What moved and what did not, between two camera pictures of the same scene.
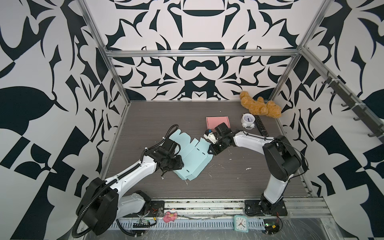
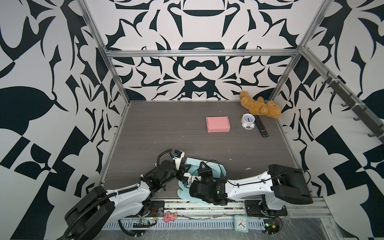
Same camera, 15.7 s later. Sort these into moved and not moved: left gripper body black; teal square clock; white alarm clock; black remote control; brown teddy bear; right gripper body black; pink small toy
Moved: left gripper body black; right gripper body black
Not moved: pink small toy; brown teddy bear; black remote control; teal square clock; white alarm clock
